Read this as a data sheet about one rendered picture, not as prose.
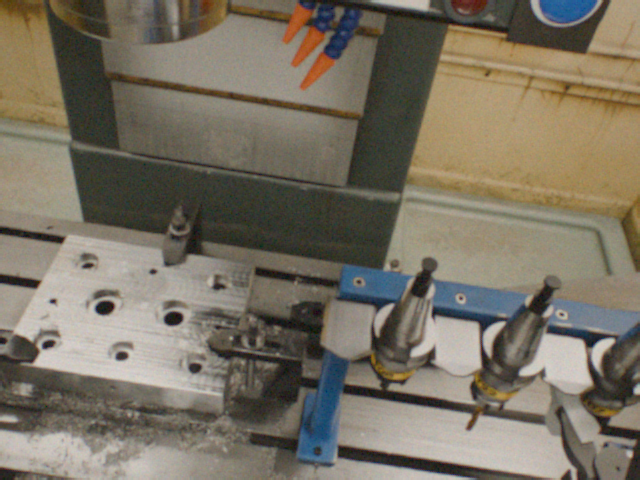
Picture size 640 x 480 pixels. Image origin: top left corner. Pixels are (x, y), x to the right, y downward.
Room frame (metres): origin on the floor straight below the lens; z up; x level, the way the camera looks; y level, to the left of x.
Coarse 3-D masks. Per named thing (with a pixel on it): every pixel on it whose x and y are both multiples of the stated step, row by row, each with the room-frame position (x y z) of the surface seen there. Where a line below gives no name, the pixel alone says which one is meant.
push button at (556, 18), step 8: (544, 0) 0.33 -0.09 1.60; (552, 0) 0.33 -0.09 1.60; (560, 0) 0.33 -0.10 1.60; (568, 0) 0.33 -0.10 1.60; (576, 0) 0.33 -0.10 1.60; (584, 0) 0.33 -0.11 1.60; (592, 0) 0.33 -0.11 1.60; (544, 8) 0.33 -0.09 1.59; (552, 8) 0.33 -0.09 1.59; (560, 8) 0.33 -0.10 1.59; (568, 8) 0.33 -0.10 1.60; (576, 8) 0.33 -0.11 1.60; (584, 8) 0.33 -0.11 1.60; (592, 8) 0.33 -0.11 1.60; (552, 16) 0.33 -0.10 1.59; (560, 16) 0.33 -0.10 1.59; (568, 16) 0.33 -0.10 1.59; (576, 16) 0.33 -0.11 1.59; (584, 16) 0.33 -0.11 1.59
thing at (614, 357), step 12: (636, 324) 0.40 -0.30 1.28; (624, 336) 0.40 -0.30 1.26; (636, 336) 0.39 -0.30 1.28; (612, 348) 0.40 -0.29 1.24; (624, 348) 0.39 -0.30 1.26; (636, 348) 0.39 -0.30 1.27; (612, 360) 0.39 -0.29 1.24; (624, 360) 0.39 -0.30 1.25; (636, 360) 0.38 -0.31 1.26; (612, 372) 0.39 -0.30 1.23; (624, 372) 0.38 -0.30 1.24; (636, 372) 0.38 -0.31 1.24; (636, 384) 0.38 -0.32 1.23
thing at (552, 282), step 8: (544, 280) 0.40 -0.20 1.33; (552, 280) 0.40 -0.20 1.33; (544, 288) 0.40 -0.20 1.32; (552, 288) 0.39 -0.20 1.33; (536, 296) 0.40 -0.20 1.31; (544, 296) 0.39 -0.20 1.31; (552, 296) 0.40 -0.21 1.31; (536, 304) 0.39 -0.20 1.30; (544, 304) 0.39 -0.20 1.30; (544, 312) 0.39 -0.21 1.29
